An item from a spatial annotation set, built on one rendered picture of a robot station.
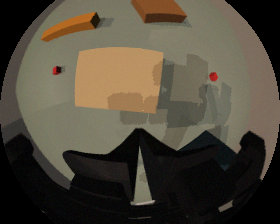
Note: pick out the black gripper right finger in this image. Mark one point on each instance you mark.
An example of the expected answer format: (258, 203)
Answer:
(161, 162)

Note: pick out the small red block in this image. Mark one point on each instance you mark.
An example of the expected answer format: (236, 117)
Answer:
(213, 76)
(56, 70)

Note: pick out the orange bar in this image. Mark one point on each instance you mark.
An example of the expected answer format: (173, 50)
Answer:
(74, 24)

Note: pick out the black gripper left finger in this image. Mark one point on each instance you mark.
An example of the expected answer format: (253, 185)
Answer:
(118, 166)

